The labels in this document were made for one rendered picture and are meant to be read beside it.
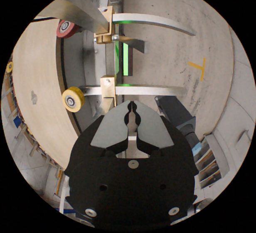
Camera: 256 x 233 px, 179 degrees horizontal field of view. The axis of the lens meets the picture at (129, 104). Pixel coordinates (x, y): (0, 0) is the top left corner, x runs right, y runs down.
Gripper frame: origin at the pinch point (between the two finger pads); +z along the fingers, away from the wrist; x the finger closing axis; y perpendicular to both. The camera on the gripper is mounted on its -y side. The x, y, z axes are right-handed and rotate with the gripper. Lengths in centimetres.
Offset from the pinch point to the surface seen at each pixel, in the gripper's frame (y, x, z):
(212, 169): 206, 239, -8
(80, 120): 24.7, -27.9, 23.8
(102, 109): 7.7, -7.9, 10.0
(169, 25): -18.1, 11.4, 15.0
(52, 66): -7.2, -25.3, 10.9
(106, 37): -12.3, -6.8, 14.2
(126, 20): -18.1, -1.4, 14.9
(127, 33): -38, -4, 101
